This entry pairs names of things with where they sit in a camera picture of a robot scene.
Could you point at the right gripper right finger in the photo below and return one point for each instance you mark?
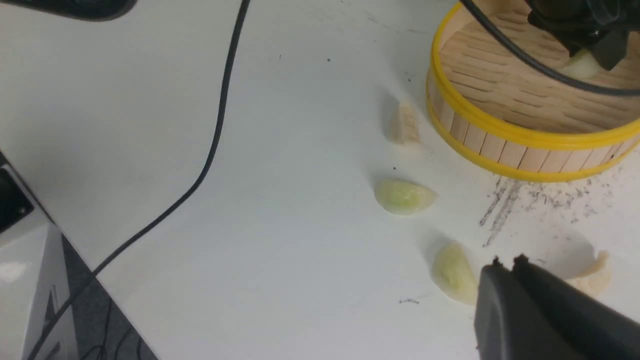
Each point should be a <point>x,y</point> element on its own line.
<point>592,329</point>

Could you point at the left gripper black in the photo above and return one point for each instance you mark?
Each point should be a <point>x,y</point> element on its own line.
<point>603,26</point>

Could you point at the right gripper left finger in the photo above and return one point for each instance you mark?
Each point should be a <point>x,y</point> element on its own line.
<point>509,326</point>

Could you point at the green dumpling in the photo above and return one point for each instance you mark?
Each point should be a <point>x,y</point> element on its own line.
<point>451,272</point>
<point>581,66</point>
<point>403,198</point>

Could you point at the white dumpling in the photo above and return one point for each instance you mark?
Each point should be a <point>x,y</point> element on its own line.
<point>593,280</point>
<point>404,127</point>

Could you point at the bamboo steamer tray yellow rim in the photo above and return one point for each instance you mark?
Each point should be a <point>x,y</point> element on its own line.
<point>505,117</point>

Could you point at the green dumpling bottom front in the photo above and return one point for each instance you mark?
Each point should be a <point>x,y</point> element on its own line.
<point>451,272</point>

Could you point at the white equipment box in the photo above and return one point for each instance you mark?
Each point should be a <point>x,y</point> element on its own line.
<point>33,274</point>

